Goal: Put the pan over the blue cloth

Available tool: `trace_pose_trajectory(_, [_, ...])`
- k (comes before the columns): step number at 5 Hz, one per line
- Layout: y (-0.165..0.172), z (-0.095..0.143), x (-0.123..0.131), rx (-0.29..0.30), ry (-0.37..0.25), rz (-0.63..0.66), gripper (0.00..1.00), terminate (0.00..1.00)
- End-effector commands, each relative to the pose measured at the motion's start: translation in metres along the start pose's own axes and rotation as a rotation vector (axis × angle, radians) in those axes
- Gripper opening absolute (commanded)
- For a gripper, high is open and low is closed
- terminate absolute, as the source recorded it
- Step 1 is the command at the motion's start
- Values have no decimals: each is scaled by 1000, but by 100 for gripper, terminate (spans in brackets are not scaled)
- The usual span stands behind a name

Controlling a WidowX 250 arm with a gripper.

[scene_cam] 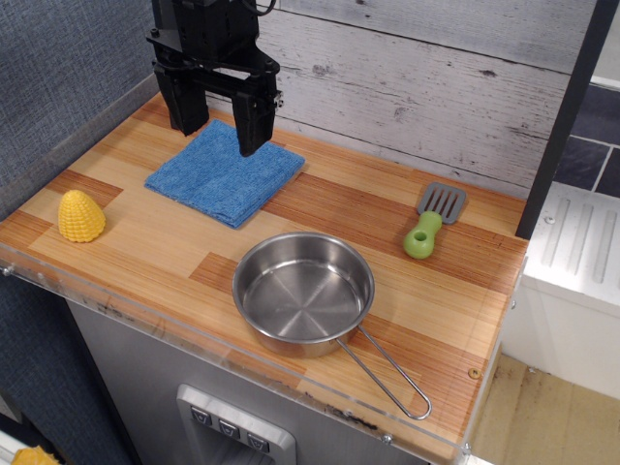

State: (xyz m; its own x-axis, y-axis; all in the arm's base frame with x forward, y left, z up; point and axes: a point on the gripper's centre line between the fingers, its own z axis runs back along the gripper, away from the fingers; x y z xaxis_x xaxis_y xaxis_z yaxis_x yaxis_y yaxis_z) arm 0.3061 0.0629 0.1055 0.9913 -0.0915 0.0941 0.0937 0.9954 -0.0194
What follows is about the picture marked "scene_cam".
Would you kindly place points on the white ribbed box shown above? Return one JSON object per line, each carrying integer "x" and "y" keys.
{"x": 564, "y": 317}

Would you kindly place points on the silver dispenser panel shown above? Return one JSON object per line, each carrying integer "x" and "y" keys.
{"x": 221, "y": 433}

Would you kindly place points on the dark right upright post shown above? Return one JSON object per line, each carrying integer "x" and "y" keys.
{"x": 584, "y": 67}

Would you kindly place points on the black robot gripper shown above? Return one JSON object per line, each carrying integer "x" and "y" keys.
{"x": 212, "y": 46}

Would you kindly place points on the yellow toy corn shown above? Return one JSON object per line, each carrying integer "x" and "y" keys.
{"x": 80, "y": 218}

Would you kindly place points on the yellow object bottom corner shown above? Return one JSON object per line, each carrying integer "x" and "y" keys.
{"x": 34, "y": 456}

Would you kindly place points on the stainless steel pot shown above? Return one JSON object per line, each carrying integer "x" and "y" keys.
{"x": 305, "y": 294}

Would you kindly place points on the green handled grey spatula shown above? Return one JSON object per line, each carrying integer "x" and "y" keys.
{"x": 440, "y": 205}

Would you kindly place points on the blue folded cloth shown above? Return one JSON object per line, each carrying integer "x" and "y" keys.
{"x": 211, "y": 176}

